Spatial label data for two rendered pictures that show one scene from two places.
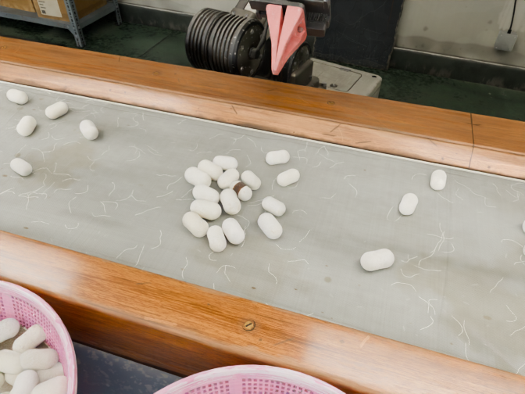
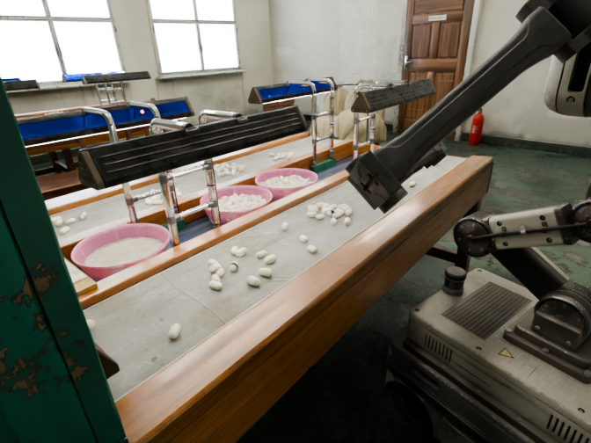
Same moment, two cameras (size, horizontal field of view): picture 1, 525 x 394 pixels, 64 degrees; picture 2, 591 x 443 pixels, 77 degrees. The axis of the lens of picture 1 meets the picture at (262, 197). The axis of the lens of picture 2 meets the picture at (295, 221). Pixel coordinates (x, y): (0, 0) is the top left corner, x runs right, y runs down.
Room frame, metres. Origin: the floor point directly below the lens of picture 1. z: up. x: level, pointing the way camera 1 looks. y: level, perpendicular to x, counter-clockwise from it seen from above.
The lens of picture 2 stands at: (0.76, -1.07, 1.27)
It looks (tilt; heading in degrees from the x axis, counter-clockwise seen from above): 25 degrees down; 115
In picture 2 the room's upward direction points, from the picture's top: 2 degrees counter-clockwise
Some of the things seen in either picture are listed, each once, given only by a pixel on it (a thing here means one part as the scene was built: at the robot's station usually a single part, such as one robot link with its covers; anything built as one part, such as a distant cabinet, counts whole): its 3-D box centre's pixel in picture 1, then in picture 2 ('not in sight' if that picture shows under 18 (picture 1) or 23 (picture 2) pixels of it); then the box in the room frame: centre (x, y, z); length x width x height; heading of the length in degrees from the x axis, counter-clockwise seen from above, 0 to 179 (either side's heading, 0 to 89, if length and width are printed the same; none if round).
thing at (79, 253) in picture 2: not in sight; (126, 257); (-0.10, -0.42, 0.72); 0.27 x 0.27 x 0.10
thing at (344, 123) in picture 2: not in sight; (353, 128); (-0.39, 3.10, 0.40); 0.74 x 0.56 x 0.38; 71
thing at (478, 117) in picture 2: not in sight; (477, 126); (0.93, 4.42, 0.25); 0.18 x 0.14 x 0.49; 70
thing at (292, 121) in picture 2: not in sight; (215, 137); (0.22, -0.33, 1.08); 0.62 x 0.08 x 0.07; 73
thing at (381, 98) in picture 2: not in sight; (398, 93); (0.49, 0.60, 1.08); 0.62 x 0.08 x 0.07; 73
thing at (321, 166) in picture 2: not in sight; (310, 125); (0.03, 0.74, 0.90); 0.20 x 0.19 x 0.45; 73
